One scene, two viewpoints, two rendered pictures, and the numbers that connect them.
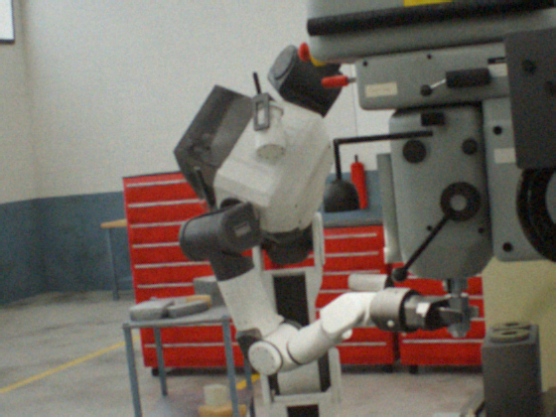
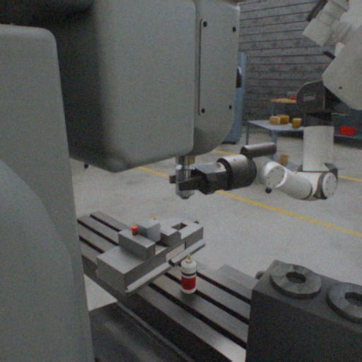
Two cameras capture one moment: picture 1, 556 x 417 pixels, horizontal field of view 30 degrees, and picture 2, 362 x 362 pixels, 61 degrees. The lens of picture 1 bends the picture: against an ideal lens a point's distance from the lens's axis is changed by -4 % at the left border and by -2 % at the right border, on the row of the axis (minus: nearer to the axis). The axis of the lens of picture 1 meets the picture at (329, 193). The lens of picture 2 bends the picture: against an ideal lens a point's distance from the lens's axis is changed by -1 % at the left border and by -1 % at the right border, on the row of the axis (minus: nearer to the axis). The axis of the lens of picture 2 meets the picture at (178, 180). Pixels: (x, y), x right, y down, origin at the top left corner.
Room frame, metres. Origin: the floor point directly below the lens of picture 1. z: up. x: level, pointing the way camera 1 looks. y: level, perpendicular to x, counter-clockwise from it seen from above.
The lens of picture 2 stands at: (2.26, -0.88, 1.48)
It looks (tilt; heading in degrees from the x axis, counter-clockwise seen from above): 19 degrees down; 113
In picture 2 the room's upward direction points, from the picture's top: straight up
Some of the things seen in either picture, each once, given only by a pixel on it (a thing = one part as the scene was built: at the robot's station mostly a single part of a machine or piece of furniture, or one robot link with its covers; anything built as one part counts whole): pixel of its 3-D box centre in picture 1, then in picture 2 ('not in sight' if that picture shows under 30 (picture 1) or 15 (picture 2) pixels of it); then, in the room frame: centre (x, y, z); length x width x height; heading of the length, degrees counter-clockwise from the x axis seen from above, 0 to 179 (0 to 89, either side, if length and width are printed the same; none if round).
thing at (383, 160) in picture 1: (393, 207); not in sight; (2.04, -0.12, 1.45); 0.04 x 0.04 x 0.21; 70
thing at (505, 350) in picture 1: (512, 371); (315, 331); (2.32, -0.37, 1.03); 0.22 x 0.12 x 0.20; 167
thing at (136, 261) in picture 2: not in sight; (154, 243); (1.87, -0.14, 0.98); 0.35 x 0.15 x 0.11; 72
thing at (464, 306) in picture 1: (458, 315); (184, 182); (2.00, -0.22, 1.23); 0.05 x 0.05 x 0.06
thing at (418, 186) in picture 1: (450, 190); (184, 79); (1.99, -0.23, 1.47); 0.21 x 0.19 x 0.32; 160
